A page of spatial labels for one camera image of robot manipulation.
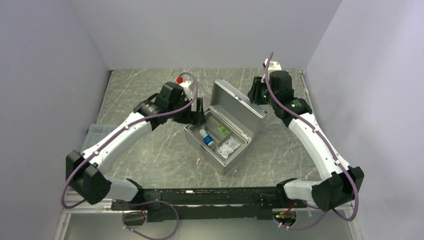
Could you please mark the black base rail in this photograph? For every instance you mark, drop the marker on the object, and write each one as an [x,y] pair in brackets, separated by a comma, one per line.
[160,204]

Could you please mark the small green box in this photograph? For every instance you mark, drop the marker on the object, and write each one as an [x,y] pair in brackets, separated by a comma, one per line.
[223,130]

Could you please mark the grey plastic divider tray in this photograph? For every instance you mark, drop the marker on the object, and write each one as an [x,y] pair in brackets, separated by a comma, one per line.
[212,122]

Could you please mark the small white blue bottle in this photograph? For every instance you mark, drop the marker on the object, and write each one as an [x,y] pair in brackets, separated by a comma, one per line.
[206,137]

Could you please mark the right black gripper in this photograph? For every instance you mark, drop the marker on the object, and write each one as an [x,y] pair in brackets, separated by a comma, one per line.
[253,93]

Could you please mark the clear bag alcohol wipes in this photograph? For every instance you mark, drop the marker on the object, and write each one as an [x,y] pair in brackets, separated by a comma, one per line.
[228,147]

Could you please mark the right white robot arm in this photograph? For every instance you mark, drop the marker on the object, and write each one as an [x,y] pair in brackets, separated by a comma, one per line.
[340,182]

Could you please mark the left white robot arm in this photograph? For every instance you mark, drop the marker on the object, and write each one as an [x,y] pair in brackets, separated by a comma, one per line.
[86,171]

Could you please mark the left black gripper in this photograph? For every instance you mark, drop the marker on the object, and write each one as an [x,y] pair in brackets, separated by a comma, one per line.
[197,117]

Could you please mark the clear plastic storage box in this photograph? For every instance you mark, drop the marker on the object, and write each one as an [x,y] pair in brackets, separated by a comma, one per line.
[95,133]

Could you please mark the grey metal medicine case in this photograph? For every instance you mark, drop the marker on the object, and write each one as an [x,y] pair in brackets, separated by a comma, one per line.
[232,122]

